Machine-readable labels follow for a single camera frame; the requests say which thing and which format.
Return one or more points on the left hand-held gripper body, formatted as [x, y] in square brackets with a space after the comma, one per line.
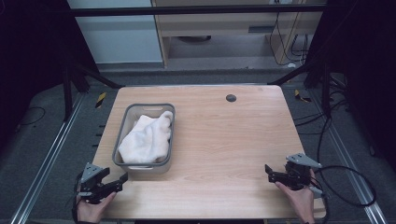
[91, 180]

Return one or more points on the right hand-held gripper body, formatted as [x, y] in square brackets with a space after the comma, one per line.
[300, 172]

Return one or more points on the person's right hand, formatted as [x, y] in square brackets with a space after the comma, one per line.
[299, 202]

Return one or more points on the person's left hand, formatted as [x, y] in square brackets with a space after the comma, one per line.
[93, 210]

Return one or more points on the grey plastic basket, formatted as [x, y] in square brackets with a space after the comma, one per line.
[144, 140]

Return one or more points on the white towel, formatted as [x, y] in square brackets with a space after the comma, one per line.
[146, 140]

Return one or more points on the yellow black floor tape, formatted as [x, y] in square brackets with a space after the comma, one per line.
[100, 99]
[300, 95]

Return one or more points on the grey table grommet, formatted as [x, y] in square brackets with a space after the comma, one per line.
[231, 98]

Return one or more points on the black metal stand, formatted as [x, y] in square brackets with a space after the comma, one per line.
[67, 90]
[325, 90]

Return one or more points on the black curtain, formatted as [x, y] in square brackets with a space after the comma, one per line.
[31, 62]
[364, 77]

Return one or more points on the white cabinet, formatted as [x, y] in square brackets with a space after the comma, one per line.
[118, 34]

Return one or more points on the light wooden desk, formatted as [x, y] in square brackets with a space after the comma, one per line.
[218, 21]

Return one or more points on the aluminium floor rail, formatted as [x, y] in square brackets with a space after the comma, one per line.
[46, 161]
[351, 168]

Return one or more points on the black horizontal frame bar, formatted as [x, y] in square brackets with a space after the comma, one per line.
[186, 10]

